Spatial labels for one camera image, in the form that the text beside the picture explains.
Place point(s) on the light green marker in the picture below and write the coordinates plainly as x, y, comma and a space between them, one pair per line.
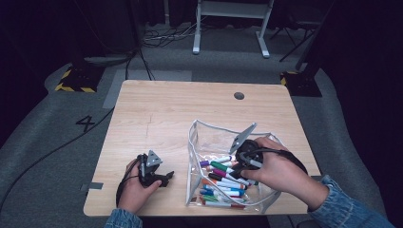
209, 198

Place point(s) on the white metal desk frame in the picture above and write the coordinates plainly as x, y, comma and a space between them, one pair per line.
233, 9

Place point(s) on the person's dark clothing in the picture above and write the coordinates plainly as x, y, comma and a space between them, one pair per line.
206, 223

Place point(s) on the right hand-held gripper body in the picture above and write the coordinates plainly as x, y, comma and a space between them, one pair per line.
250, 155

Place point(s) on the magenta marker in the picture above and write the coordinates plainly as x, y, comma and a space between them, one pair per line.
219, 172

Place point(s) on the salmon marker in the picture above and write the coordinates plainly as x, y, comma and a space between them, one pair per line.
234, 163

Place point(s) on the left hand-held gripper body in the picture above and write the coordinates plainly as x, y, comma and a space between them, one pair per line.
148, 175

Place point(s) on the blue marker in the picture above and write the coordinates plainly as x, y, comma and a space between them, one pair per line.
207, 192

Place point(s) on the clear plastic bag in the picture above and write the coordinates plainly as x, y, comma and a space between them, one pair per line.
215, 142

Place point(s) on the dark green marker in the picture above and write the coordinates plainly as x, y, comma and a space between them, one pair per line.
218, 165

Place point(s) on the orange marker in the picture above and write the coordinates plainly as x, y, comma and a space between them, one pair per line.
206, 182

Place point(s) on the black yellow striped stand base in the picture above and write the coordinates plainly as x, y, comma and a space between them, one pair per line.
80, 79
304, 85

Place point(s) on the black slanted pole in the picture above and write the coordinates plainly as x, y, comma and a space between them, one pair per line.
312, 53

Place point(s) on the person's left hand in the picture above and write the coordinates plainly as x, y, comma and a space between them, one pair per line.
133, 194

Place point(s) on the purple marker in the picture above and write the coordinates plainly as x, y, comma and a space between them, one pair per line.
204, 163

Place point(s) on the black folding stand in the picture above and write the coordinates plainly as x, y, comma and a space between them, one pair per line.
297, 45

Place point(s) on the person's right hand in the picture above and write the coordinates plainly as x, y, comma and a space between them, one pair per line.
282, 172

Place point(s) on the dark red marker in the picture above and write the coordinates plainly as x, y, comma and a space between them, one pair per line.
237, 206

